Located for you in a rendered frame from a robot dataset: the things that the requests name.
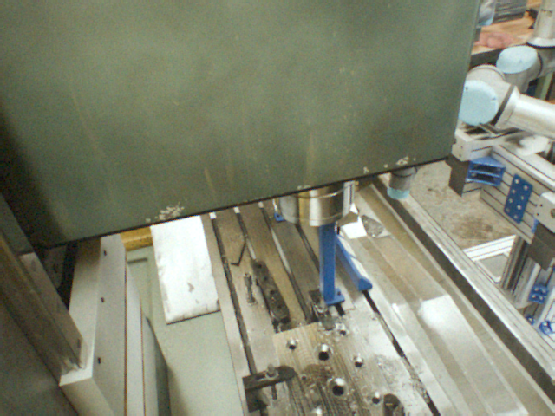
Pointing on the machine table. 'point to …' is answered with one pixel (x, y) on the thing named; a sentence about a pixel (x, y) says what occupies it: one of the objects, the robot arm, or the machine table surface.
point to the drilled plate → (337, 364)
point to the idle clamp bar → (270, 290)
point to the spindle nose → (317, 204)
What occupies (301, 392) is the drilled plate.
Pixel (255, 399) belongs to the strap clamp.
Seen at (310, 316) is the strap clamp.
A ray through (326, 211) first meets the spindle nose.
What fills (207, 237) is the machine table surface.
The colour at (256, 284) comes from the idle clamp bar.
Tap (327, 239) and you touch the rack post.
